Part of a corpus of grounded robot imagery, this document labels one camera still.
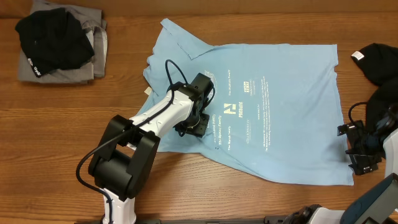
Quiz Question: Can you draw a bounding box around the folded black garment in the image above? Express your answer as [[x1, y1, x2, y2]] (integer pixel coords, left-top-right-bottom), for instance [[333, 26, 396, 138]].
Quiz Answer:
[[15, 7, 95, 78]]

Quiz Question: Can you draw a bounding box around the folded grey garment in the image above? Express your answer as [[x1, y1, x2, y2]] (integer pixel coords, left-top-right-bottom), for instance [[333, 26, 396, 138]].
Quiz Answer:
[[17, 0, 108, 84]]

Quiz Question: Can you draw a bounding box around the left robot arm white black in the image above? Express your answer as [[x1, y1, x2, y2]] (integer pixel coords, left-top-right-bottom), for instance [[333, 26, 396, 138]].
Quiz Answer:
[[87, 81, 215, 223]]

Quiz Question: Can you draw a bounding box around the unfolded black garment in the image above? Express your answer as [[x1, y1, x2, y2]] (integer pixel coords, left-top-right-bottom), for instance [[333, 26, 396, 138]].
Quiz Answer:
[[351, 43, 397, 132]]

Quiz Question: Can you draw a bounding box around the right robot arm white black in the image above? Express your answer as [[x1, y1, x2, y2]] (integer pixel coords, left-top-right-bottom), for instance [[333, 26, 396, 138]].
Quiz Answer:
[[277, 118, 397, 224]]

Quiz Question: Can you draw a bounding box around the light blue t-shirt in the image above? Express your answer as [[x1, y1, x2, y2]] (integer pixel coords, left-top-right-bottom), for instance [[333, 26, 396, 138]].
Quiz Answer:
[[142, 19, 354, 185]]

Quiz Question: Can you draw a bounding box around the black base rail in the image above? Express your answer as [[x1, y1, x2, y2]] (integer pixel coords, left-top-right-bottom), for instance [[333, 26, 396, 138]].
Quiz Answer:
[[74, 215, 293, 224]]

